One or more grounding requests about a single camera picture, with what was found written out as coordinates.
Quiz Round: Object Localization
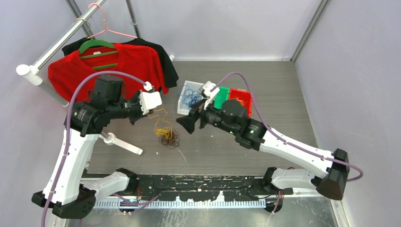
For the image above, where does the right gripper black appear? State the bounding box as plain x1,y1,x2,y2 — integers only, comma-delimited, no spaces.
176,96,237,135

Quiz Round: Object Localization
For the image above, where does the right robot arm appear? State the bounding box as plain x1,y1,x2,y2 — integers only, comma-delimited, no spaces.
176,100,349,201

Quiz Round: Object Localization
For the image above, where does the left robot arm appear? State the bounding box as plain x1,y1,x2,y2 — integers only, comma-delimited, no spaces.
32,71,162,219

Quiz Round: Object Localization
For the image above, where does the white plastic bin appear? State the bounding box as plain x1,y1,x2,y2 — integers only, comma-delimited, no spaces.
177,80,203,115

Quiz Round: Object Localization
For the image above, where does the green plastic bin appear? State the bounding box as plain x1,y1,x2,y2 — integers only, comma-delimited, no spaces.
214,87,230,109

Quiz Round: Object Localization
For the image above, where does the black t-shirt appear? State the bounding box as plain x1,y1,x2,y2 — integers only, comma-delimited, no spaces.
61,37,179,88

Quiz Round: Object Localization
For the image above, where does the red plastic bin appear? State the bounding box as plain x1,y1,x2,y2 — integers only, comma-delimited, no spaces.
228,88,253,117

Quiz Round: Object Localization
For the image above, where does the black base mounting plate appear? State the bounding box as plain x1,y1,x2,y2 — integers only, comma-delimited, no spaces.
118,175,278,202

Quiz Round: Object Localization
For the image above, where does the red t-shirt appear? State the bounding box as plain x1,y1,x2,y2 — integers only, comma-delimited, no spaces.
47,43,169,104

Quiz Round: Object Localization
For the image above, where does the green clothes hanger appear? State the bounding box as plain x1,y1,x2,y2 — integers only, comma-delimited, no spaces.
78,39,118,59

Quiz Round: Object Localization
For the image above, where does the white clothes rack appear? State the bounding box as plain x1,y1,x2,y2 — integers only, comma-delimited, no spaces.
16,0,144,156

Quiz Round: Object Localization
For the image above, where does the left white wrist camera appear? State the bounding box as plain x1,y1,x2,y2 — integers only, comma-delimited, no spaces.
139,91,162,115

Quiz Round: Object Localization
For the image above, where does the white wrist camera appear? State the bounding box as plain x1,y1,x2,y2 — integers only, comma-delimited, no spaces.
200,81,220,110
139,91,162,115

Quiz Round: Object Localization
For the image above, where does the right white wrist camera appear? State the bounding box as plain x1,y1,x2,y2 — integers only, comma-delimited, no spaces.
200,81,220,110

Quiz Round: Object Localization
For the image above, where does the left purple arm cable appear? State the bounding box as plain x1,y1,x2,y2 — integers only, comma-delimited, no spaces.
41,70,154,227

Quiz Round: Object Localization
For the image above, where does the pink wire hanger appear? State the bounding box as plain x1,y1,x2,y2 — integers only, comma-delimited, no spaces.
87,3,138,38

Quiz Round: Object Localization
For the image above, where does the white slotted cable duct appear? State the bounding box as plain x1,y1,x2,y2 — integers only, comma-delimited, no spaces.
94,198,266,209

